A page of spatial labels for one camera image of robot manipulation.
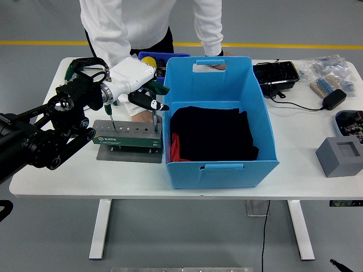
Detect light blue parts bin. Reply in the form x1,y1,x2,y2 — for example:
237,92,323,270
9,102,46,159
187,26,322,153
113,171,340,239
334,110,363,137

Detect grey metal plate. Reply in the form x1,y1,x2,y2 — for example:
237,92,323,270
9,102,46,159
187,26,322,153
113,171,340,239
111,267,254,272

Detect long green T-handle hex wrench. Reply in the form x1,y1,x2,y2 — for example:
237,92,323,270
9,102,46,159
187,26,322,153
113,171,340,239
64,61,86,83

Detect person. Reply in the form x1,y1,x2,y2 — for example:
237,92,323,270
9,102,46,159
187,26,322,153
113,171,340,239
79,0,199,57

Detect black plastic tray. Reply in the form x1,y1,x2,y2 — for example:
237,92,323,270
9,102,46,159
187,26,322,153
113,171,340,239
252,61,301,99

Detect small green T-handle hex wrench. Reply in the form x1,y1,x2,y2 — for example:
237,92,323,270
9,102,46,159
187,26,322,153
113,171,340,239
103,103,116,133

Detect black cloth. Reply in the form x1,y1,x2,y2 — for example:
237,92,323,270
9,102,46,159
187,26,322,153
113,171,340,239
169,106,259,163

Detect dark metal parts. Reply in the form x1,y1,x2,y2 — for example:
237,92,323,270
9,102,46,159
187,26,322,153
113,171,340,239
155,58,168,78

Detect small dark blue parts bin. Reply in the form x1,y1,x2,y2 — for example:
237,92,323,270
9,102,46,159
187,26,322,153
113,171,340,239
137,51,191,86

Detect black adapter cable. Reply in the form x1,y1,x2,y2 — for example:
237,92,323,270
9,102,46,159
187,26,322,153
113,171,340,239
266,59,324,112

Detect yellow ball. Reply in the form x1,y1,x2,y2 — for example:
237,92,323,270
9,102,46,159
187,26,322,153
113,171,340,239
141,56,158,70

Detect white table leg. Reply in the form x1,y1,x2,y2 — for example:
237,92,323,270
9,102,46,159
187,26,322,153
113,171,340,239
88,199,113,261
286,199,315,261

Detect person's left hand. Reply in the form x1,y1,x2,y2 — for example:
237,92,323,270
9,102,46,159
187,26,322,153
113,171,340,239
209,51,236,71

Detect large green T-handle hex wrench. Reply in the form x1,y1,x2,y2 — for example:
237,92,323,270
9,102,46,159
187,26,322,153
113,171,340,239
141,80,171,134

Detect tan resistor strip bundle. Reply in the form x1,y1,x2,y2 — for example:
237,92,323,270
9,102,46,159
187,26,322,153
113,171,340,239
309,75,343,99

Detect red cloth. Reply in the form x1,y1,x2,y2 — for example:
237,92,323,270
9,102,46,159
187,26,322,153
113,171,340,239
170,133,193,164

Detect large light blue storage box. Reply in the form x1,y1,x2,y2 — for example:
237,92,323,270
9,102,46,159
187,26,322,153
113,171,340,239
162,56,281,190

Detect clear plastic bag of parts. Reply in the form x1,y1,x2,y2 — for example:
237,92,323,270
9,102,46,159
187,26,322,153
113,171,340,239
297,54,358,100

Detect grey hollow block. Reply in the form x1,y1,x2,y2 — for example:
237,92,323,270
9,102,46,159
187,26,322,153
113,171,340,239
315,135,363,179

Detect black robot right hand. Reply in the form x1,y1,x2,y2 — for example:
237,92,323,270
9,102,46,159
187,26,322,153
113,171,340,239
329,258,354,272

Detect green metal wrench holder stand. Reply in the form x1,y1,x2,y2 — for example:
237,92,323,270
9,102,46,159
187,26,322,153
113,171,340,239
92,120,164,164

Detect table height control panel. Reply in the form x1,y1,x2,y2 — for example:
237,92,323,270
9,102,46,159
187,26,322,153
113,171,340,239
328,200,363,207

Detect mixed electronic parts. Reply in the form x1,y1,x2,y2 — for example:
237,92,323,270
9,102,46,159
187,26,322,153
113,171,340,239
339,112,363,142

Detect person's right hand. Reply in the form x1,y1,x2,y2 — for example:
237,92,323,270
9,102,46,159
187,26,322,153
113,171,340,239
130,111,159,124

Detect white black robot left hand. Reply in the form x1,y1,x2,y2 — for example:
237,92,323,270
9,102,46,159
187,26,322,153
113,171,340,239
109,56,171,112

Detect black floor cable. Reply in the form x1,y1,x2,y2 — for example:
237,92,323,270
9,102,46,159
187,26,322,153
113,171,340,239
260,199,271,272

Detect black power adapter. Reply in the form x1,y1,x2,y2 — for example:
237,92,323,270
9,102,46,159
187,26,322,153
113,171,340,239
321,88,347,111

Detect clear floor plate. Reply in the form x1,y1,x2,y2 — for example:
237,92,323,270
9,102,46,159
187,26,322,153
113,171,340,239
245,199,269,218

